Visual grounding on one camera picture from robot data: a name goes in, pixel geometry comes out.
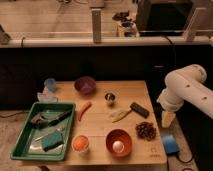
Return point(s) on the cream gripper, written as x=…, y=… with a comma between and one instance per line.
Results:
x=167, y=118

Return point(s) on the teal sponge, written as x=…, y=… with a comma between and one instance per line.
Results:
x=51, y=141

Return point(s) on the green plastic tray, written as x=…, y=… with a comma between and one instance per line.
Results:
x=25, y=149

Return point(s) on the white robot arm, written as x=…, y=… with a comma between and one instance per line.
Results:
x=185, y=84

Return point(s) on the dark grape bunch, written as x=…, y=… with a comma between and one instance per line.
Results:
x=145, y=130

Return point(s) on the blue tape roll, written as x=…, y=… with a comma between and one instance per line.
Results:
x=170, y=144

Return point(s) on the yellow banana peel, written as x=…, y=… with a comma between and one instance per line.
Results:
x=119, y=115

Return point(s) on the wooden cutting board table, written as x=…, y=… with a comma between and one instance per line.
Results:
x=96, y=124

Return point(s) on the orange bowl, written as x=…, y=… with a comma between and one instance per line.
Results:
x=119, y=135

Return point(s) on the white egg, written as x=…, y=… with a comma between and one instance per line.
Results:
x=118, y=146

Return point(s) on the small steel cup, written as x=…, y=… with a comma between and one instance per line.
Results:
x=110, y=99

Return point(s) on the orange carrot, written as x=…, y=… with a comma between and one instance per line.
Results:
x=83, y=109

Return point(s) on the purple bowl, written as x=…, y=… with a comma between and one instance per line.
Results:
x=85, y=85

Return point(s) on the black monitor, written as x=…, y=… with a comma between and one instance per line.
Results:
x=162, y=15

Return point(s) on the silver spoon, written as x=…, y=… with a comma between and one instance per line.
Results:
x=60, y=129

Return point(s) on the grey black small tool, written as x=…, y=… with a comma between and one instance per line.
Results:
x=39, y=121

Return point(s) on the metal frame post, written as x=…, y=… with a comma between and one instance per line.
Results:
x=96, y=24

